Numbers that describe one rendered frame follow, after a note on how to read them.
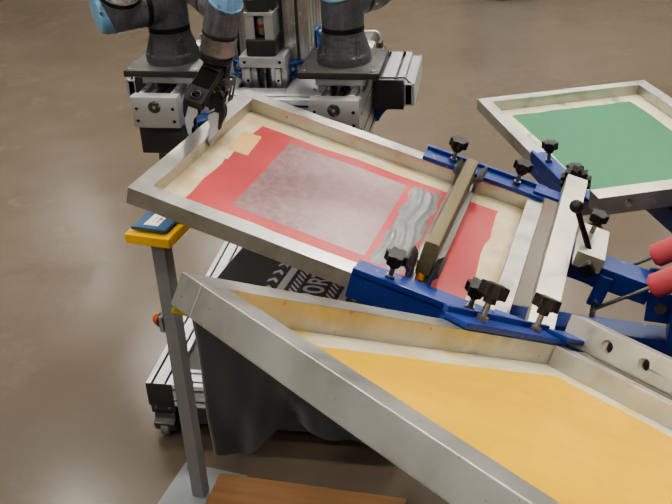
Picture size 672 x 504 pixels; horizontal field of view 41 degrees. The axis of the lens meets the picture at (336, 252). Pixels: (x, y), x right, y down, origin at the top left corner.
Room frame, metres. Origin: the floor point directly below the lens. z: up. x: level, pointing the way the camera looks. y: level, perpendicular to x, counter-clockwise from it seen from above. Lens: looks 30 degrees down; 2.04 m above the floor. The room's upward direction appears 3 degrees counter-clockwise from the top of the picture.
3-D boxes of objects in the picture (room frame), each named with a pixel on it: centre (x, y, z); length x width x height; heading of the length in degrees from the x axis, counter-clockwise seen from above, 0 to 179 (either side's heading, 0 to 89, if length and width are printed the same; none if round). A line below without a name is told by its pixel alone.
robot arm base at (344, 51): (2.45, -0.05, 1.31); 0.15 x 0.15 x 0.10
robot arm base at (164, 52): (2.54, 0.44, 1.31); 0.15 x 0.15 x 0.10
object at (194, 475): (2.10, 0.46, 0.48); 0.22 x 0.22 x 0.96; 70
